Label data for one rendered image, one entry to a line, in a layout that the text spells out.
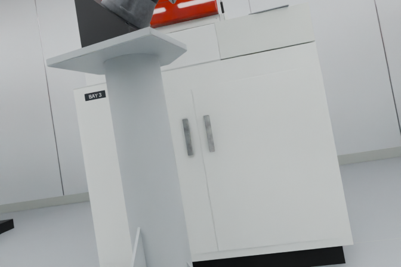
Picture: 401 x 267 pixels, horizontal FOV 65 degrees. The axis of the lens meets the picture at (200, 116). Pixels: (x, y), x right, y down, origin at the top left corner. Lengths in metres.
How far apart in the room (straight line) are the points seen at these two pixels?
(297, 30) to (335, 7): 2.37
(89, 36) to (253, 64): 0.60
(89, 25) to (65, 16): 3.16
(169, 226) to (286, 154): 0.52
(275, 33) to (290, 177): 0.53
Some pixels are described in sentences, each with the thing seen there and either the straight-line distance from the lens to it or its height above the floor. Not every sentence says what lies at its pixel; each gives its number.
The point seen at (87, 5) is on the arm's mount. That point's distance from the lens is 0.93.
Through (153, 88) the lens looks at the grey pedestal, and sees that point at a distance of 0.87.
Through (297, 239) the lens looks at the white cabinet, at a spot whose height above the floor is 0.12.
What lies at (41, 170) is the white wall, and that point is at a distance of 4.07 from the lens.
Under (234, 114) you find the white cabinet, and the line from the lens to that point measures 1.18.
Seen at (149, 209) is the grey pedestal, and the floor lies 0.38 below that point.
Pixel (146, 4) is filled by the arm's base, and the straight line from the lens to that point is 0.94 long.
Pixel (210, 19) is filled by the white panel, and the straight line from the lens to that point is 1.91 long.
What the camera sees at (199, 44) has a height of 0.89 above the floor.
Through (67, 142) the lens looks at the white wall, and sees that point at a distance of 3.86.
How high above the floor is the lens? 0.57
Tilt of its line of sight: 3 degrees up
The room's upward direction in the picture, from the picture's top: 10 degrees counter-clockwise
